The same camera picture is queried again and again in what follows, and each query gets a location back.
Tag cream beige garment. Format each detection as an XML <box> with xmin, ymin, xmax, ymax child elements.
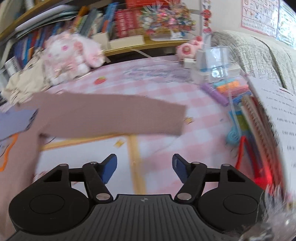
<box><xmin>1</xmin><ymin>55</ymin><xmax>52</xmax><ymax>105</ymax></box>

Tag small pink plush toy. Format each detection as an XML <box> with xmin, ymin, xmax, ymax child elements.
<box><xmin>176</xmin><ymin>36</ymin><xmax>204</xmax><ymax>60</ymax></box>

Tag purple and mauve sweater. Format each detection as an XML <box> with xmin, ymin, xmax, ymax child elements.
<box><xmin>1</xmin><ymin>92</ymin><xmax>186</xmax><ymax>240</ymax></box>

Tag pink checkered desk mat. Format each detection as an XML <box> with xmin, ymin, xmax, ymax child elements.
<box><xmin>0</xmin><ymin>55</ymin><xmax>266</xmax><ymax>232</ymax></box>

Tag alphabet wall poster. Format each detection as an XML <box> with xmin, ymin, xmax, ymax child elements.
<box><xmin>241</xmin><ymin>0</ymin><xmax>295</xmax><ymax>48</ymax></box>

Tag purple marker pen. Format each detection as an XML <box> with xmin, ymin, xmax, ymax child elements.
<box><xmin>201</xmin><ymin>83</ymin><xmax>229</xmax><ymax>106</ymax></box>

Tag white charger with cable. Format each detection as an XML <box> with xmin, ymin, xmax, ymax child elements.
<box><xmin>130</xmin><ymin>48</ymin><xmax>196</xmax><ymax>69</ymax></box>

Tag stack of notebooks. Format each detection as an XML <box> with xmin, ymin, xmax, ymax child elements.
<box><xmin>241</xmin><ymin>76</ymin><xmax>295</xmax><ymax>195</ymax></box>

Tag white pink plush bunny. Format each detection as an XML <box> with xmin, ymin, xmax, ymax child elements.
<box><xmin>42</xmin><ymin>31</ymin><xmax>105</xmax><ymax>85</ymax></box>

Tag white usmile box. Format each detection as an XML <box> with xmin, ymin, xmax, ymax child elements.
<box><xmin>4</xmin><ymin>56</ymin><xmax>21</xmax><ymax>77</ymax></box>

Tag row of colourful books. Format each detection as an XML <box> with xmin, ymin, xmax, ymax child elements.
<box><xmin>9</xmin><ymin>1</ymin><xmax>121</xmax><ymax>68</ymax></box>

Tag red boxed book set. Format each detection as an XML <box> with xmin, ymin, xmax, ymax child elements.
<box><xmin>115</xmin><ymin>1</ymin><xmax>180</xmax><ymax>38</ymax></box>

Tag white desk organizer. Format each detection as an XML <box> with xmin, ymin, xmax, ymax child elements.
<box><xmin>191</xmin><ymin>46</ymin><xmax>241</xmax><ymax>85</ymax></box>

